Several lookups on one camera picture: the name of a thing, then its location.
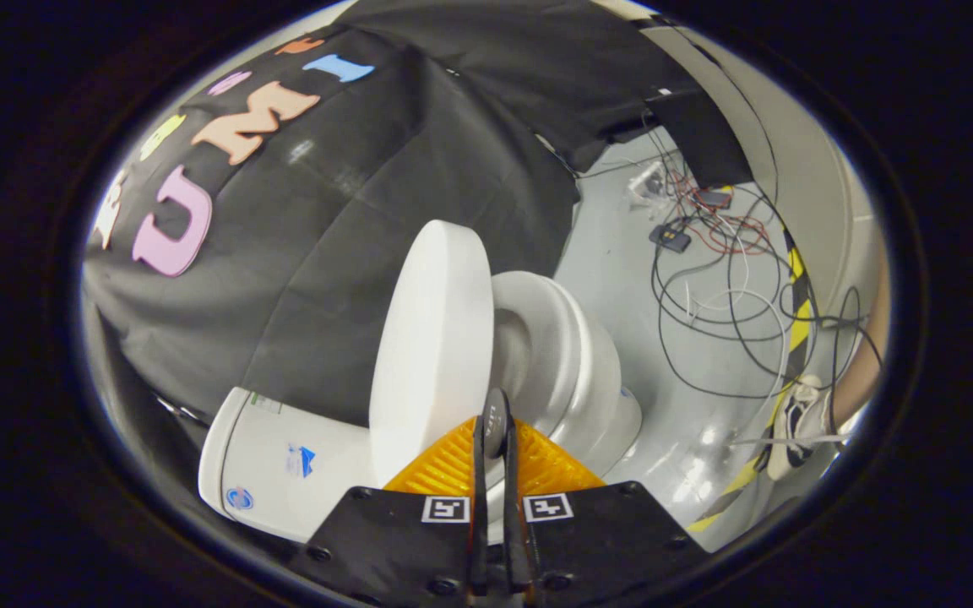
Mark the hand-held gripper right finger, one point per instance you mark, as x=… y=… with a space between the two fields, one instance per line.
x=515 y=532

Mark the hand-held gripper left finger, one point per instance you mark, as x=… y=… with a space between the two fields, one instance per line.
x=479 y=540

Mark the white toilet lid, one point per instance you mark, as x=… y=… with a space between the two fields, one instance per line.
x=432 y=355

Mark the white toilet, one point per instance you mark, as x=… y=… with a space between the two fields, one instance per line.
x=571 y=355

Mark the person's white shoe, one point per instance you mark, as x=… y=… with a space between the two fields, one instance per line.
x=799 y=422

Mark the small black device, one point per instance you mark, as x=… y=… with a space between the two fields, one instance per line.
x=671 y=236

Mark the black backdrop cloth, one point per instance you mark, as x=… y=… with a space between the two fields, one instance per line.
x=351 y=219

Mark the yellow black floor tape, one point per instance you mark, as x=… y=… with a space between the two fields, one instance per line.
x=801 y=325

